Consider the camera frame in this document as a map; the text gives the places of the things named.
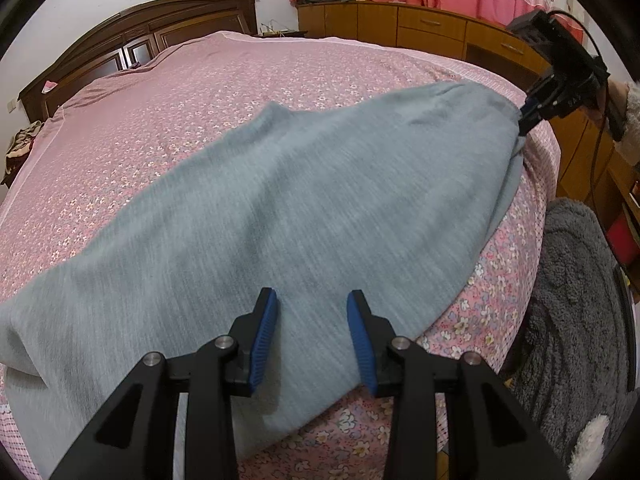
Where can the grey pants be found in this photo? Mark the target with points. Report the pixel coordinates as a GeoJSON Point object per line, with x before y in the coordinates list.
{"type": "Point", "coordinates": [275, 200]}

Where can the long wooden cabinet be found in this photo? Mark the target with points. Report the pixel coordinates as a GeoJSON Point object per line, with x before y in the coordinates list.
{"type": "Point", "coordinates": [430, 25]}

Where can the small pink item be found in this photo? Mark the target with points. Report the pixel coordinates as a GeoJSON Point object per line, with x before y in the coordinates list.
{"type": "Point", "coordinates": [49, 86]}

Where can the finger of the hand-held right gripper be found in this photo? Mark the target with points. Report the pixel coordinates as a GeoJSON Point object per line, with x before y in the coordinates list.
{"type": "Point", "coordinates": [530, 116]}

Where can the dark wooden headboard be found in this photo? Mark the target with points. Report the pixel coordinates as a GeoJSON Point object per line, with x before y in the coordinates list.
{"type": "Point", "coordinates": [130, 35]}

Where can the person's right hand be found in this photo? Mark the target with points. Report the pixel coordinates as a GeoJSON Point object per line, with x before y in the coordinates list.
{"type": "Point", "coordinates": [617, 97]}

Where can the pile of clothes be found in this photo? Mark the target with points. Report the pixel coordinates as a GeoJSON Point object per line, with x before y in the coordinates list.
{"type": "Point", "coordinates": [20, 150]}

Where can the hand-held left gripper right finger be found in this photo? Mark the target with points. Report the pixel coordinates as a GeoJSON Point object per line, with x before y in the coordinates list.
{"type": "Point", "coordinates": [361, 346]}

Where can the person's grey fluffy robe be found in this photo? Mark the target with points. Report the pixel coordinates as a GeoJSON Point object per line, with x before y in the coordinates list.
{"type": "Point", "coordinates": [570, 320]}

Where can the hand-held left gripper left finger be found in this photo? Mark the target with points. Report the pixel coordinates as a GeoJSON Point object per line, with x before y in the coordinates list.
{"type": "Point", "coordinates": [263, 341]}

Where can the pink floral bed sheet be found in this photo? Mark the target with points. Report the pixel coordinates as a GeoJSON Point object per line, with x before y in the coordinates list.
{"type": "Point", "coordinates": [165, 110]}

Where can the clutter on bedside table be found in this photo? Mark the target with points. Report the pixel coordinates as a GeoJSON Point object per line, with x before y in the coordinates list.
{"type": "Point", "coordinates": [280, 32]}

